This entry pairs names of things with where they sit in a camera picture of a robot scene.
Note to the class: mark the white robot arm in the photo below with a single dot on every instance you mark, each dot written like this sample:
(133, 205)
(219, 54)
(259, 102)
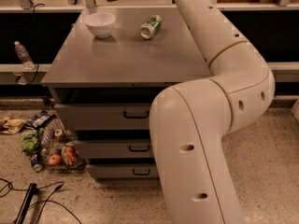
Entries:
(187, 121)

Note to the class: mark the white bowl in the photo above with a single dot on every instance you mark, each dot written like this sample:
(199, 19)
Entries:
(100, 24)

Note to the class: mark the green soda can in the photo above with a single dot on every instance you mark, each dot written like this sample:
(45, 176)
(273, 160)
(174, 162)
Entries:
(150, 26)

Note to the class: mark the grey drawer cabinet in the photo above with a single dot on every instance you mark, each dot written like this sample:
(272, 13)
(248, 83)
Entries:
(123, 68)

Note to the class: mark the clear plastic water bottle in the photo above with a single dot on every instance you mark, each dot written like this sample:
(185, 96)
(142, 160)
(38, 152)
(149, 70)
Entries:
(24, 56)

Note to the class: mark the top grey drawer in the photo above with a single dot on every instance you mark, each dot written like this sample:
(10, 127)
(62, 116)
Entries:
(104, 117)

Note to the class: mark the grey drawer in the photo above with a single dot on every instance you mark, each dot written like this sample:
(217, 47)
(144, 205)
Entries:
(104, 117)
(123, 171)
(125, 149)

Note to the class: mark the blue white snack bag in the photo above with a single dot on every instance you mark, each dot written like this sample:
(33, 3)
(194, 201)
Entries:
(40, 119)

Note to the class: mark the small can in basket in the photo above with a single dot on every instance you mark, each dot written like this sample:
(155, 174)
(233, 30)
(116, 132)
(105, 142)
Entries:
(59, 135)

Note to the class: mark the middle grey drawer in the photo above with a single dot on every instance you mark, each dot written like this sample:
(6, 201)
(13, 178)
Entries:
(125, 149)

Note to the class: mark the yellow snack bag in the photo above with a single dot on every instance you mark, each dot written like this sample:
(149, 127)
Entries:
(11, 126)

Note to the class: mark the green chip bag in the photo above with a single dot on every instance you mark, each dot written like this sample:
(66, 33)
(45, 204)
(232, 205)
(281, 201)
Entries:
(30, 140)

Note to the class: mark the red green snack bag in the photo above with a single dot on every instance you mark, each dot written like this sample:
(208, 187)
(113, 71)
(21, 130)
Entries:
(69, 155)

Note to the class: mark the red apple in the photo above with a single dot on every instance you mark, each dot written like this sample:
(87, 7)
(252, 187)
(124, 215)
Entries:
(55, 159)

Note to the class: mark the bottom grey drawer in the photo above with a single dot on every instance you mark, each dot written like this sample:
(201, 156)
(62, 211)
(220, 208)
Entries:
(123, 171)

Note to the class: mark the blue soda can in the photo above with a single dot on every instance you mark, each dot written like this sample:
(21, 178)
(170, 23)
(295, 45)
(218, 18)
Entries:
(36, 161)

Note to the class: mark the black stand bar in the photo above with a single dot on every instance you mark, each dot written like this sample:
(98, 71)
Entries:
(30, 193)

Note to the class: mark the wire basket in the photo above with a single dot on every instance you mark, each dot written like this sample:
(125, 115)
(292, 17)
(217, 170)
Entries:
(50, 146)

